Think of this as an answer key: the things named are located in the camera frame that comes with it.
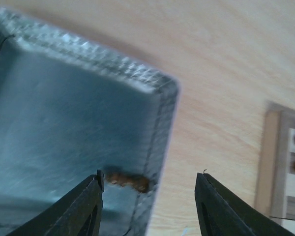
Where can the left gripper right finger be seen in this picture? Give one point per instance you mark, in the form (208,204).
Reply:
(223,213)

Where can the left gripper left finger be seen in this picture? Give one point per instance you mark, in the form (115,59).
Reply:
(77,213)

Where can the wooden chess board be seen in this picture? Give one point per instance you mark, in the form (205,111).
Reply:
(275,188)

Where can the left metal tin tray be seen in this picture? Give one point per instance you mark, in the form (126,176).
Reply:
(68,107)

